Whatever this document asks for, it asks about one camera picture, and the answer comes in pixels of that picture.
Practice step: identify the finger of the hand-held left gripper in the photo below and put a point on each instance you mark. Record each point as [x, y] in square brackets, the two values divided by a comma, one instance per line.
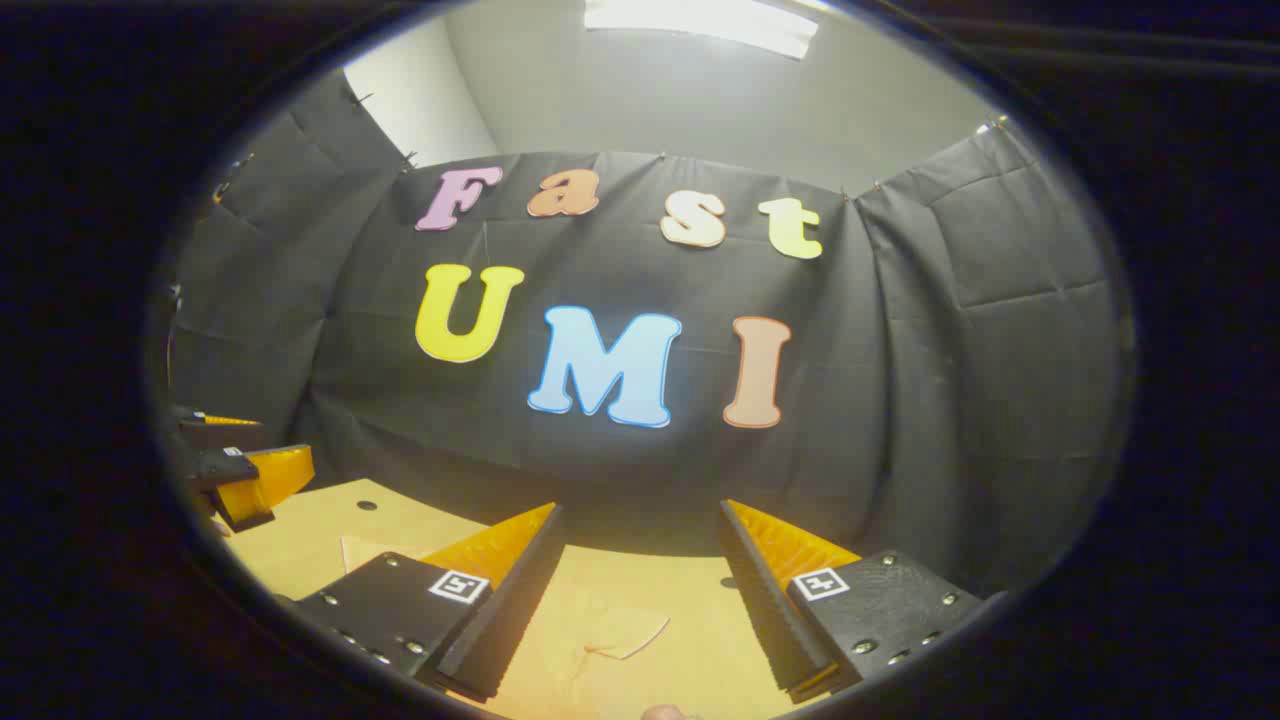
[225, 468]
[225, 432]

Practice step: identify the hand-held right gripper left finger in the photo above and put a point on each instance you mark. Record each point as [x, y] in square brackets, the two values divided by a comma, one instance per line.
[510, 620]

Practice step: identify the ceiling light panel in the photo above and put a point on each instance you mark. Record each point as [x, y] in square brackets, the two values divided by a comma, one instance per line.
[700, 20]

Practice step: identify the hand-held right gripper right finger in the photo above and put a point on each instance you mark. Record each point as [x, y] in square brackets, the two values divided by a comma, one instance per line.
[775, 620]

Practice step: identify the orange polo T-shirt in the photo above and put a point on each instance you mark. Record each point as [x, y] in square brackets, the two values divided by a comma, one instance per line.
[620, 640]

